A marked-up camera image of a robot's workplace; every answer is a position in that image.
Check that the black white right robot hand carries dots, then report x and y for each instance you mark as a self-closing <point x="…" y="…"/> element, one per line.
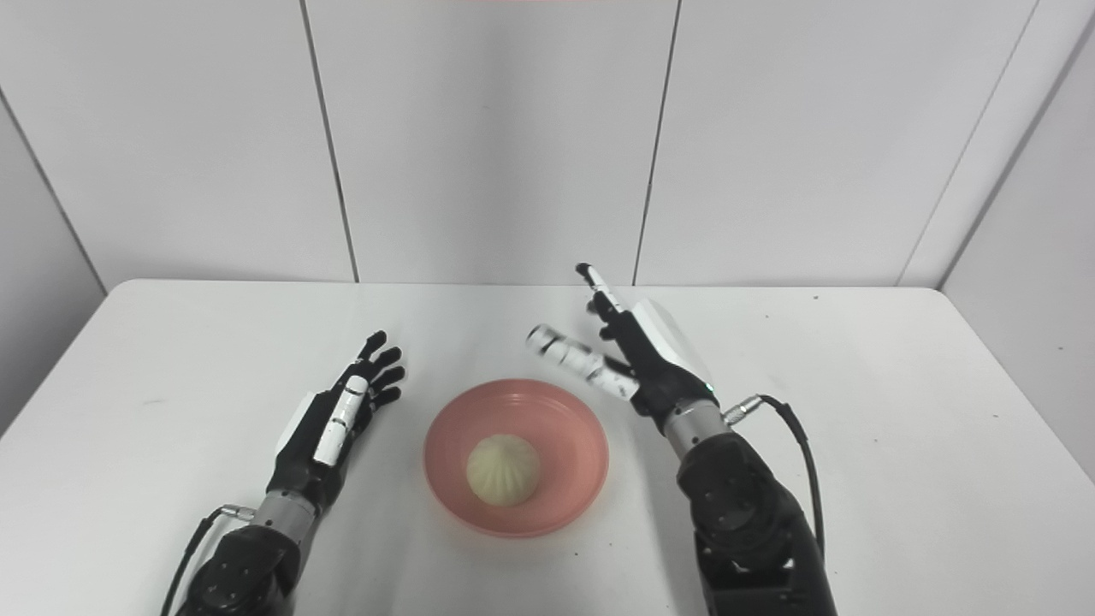
<point x="663" y="368"/>

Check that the cream steamed bun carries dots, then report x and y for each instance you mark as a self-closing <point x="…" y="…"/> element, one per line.
<point x="503" y="470"/>

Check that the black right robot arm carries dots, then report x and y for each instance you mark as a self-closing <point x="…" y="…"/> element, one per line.
<point x="744" y="522"/>

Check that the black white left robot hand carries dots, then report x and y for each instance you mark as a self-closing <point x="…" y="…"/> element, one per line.
<point x="321" y="445"/>

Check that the pink round plate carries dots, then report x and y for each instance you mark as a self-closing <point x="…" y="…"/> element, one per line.
<point x="565" y="453"/>

